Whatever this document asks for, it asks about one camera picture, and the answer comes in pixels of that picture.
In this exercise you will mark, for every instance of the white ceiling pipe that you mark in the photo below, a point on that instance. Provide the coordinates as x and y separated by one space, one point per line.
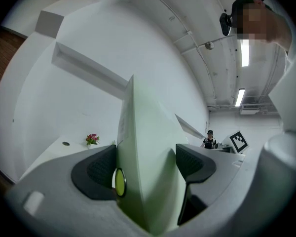
187 31

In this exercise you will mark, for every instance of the person's head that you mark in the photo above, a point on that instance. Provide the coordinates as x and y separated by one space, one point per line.
264 18

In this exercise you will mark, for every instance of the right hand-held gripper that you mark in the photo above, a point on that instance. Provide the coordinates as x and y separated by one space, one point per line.
238 142

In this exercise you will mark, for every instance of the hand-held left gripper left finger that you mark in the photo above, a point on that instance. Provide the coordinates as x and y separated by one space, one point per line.
64 196

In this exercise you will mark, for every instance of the black head-worn camera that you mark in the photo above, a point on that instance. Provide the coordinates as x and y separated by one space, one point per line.
225 23

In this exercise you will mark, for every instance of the pale green item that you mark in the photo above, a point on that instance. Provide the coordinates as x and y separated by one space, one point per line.
150 142

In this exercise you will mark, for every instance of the pink flowers in white pot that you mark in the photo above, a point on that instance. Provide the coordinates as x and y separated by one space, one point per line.
92 139

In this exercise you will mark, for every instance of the long ceiling light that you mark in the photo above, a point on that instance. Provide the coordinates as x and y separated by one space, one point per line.
245 52
239 97

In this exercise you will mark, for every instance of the round ceiling dome sensor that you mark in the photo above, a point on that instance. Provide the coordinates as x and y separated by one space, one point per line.
209 45

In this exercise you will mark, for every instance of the white ceiling air vent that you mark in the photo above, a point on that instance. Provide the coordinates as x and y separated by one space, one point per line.
249 109

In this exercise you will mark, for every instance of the white ledge shelf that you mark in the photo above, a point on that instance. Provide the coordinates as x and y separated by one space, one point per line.
54 154

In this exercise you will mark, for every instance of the round recessed spotlight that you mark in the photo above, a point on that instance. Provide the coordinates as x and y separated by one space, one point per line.
65 143

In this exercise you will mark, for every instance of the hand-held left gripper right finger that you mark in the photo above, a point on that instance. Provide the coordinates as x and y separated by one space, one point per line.
207 171

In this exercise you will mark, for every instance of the small green plant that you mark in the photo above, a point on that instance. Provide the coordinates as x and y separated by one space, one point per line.
113 142

